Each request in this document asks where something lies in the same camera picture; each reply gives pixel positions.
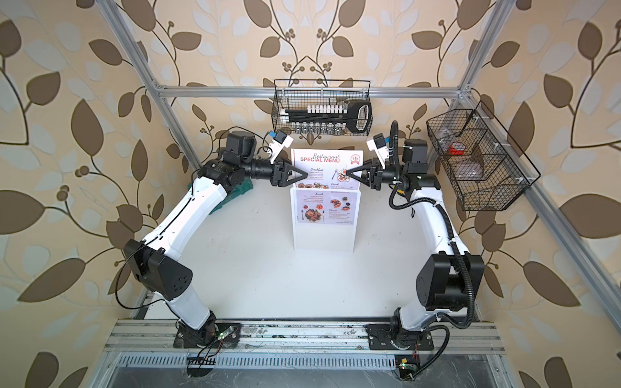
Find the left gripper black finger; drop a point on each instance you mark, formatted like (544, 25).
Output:
(295, 180)
(295, 172)

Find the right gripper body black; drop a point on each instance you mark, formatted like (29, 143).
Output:
(377, 179)

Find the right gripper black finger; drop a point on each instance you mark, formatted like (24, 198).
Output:
(356, 181)
(357, 172)

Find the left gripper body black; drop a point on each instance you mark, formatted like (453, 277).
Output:
(276, 178)

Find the printed paper restaurant menu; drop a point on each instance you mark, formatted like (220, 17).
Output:
(326, 168)

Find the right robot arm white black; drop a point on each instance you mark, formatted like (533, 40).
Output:
(449, 280)

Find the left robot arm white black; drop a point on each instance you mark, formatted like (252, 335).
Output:
(155, 260)

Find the white narrow menu rack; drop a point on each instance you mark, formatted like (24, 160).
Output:
(324, 220)

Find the green plastic tool case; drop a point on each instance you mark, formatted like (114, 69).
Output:
(238, 191)

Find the red item in basket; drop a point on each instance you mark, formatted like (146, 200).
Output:
(457, 149)

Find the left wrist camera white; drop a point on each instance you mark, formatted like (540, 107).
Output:
(280, 141)

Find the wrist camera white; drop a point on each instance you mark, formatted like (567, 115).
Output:
(280, 141)
(381, 146)

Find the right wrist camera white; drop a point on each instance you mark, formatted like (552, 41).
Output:
(381, 146)

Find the black wire basket back wall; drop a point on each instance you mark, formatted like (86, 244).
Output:
(289, 93)

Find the black wire basket wall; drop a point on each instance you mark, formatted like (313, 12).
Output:
(289, 93)
(495, 171)

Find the black wire basket right wall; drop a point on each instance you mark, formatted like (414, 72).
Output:
(495, 171)

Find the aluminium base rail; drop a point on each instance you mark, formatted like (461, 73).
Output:
(297, 353)

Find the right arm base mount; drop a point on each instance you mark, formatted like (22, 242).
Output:
(392, 336)

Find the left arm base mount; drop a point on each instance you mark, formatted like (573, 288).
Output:
(212, 333)

